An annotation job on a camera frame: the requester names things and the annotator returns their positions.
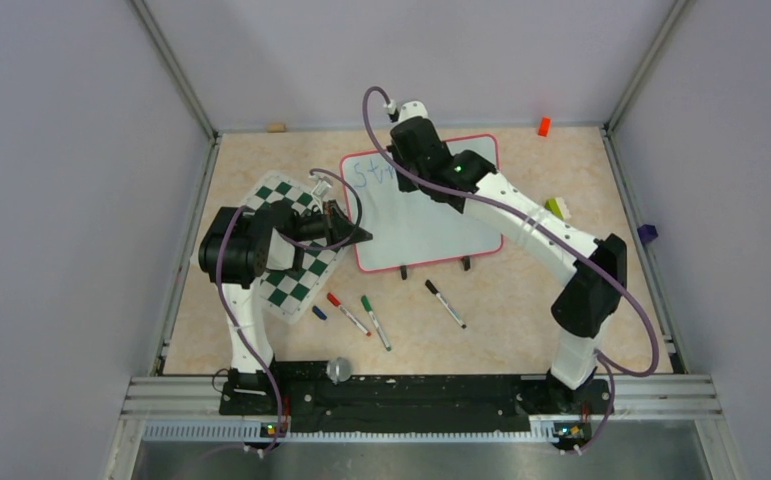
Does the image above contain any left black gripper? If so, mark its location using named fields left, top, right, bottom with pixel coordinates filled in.
left=290, top=199, right=371, bottom=248

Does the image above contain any pink framed whiteboard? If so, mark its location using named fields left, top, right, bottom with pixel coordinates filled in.
left=339, top=150, right=503, bottom=273

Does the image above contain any blue marker cap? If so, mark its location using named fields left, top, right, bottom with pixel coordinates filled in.
left=312, top=306, right=328, bottom=321

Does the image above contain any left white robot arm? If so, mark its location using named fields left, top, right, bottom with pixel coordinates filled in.
left=197, top=200, right=373, bottom=376

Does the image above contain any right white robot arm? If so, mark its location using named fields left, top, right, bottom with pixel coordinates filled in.
left=385, top=100, right=628, bottom=412

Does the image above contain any black whiteboard stand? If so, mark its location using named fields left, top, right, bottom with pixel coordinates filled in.
left=398, top=255, right=472, bottom=281

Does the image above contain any red marker pen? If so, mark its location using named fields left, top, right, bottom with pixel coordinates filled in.
left=326, top=293, right=371, bottom=336

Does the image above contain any green marker pen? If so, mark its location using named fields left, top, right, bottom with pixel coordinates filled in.
left=361, top=295, right=392, bottom=352

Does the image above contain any green white chess mat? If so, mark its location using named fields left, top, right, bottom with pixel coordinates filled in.
left=243, top=171, right=346, bottom=324

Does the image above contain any black marker pen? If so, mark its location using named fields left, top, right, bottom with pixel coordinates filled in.
left=424, top=279, right=467, bottom=329

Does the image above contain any small wooden block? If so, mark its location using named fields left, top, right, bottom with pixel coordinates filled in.
left=265, top=122, right=287, bottom=133

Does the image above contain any orange toy block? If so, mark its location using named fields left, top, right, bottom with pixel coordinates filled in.
left=537, top=117, right=552, bottom=137

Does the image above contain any green white toy brick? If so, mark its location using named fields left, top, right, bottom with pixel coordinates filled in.
left=544, top=197, right=571, bottom=221

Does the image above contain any purple toy block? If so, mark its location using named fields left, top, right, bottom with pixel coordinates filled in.
left=637, top=224, right=659, bottom=245

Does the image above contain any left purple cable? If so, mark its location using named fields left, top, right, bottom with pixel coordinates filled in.
left=215, top=168, right=364, bottom=455

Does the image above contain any purple cable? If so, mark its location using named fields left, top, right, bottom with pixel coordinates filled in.
left=362, top=86, right=661, bottom=455
left=215, top=168, right=364, bottom=455

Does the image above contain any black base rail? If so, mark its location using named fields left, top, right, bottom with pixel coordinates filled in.
left=219, top=361, right=611, bottom=434

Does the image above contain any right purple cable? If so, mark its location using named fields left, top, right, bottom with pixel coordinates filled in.
left=362, top=86, right=661, bottom=455

